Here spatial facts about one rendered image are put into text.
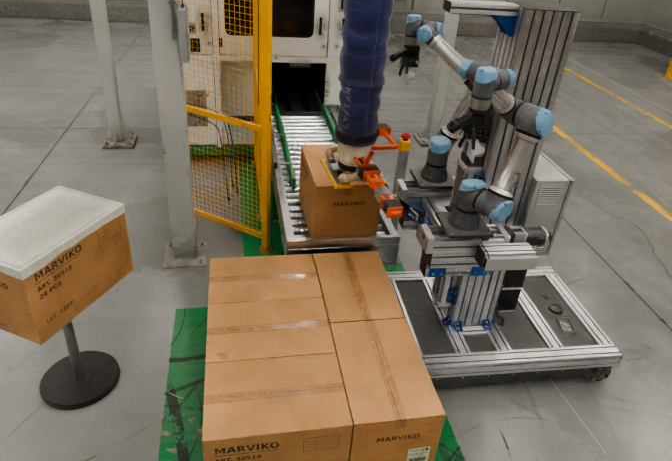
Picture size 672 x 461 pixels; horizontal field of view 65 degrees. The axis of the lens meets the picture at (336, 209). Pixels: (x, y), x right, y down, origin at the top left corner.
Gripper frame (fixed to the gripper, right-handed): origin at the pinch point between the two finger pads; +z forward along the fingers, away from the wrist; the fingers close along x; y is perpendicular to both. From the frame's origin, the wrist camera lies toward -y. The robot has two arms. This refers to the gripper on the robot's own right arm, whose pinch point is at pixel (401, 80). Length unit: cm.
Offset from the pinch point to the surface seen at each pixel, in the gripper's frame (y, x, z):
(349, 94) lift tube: -36, -35, -3
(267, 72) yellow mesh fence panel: -73, 51, 12
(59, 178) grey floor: -257, 176, 152
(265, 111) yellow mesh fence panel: -74, 52, 39
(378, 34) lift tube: -26, -39, -33
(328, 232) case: -39, -19, 89
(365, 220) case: -16, -18, 82
